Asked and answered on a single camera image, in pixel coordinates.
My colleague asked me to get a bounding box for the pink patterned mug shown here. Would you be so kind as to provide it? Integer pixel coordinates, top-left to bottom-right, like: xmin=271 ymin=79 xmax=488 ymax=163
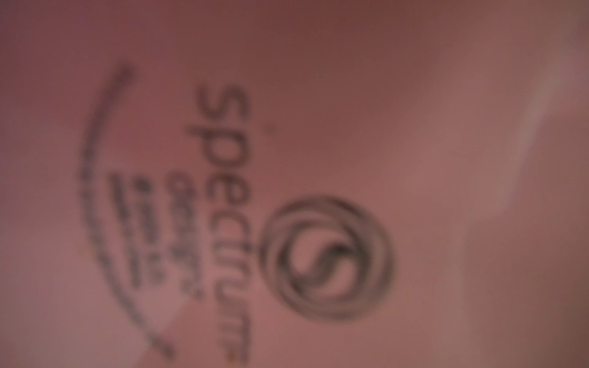
xmin=1 ymin=1 xmax=588 ymax=367

